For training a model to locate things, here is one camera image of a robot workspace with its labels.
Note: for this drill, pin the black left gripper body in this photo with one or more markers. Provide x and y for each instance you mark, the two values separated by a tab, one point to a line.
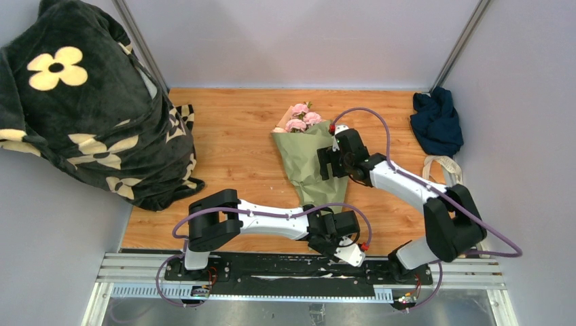
327	249

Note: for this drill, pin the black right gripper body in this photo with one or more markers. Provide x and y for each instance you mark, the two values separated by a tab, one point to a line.
346	162

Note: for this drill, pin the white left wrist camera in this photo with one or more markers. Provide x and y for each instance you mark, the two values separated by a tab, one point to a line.
349	252

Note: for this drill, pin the pink fake flower bunch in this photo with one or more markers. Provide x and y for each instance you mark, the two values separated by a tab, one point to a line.
298	118

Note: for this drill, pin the green and peach wrapping paper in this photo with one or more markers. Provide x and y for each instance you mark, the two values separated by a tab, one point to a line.
299	157

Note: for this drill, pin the aluminium frame post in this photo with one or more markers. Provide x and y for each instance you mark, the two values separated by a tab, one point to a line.
461	42
139	41

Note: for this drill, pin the navy blue cloth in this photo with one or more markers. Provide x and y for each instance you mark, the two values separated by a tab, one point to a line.
435	123

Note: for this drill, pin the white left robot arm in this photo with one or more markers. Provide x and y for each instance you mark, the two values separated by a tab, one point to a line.
217	219

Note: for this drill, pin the right aluminium frame post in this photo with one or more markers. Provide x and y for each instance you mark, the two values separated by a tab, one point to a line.
461	42

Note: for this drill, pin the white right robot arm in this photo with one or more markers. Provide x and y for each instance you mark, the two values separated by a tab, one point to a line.
450	230

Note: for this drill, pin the dark floral fleece blanket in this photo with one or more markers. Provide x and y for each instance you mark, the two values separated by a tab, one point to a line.
74	93

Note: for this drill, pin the left aluminium frame post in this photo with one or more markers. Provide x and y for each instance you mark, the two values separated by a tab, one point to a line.
139	41

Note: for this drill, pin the black and aluminium base rail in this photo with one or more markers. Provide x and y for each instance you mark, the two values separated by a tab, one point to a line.
151	287

